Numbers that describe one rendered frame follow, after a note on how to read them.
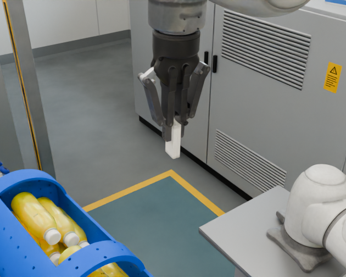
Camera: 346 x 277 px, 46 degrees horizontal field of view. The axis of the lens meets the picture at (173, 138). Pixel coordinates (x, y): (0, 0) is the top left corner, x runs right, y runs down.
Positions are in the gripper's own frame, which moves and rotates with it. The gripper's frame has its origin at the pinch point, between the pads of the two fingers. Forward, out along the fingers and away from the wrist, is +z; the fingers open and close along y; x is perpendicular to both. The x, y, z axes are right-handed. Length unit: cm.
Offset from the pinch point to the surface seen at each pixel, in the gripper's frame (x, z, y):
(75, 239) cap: 29, 46, -13
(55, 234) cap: 28, 40, -19
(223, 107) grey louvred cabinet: 143, 90, 124
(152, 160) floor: 194, 158, 96
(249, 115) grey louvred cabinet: 118, 85, 127
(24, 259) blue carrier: 21, 38, -28
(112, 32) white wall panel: 496, 146, 186
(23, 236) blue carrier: 26, 36, -27
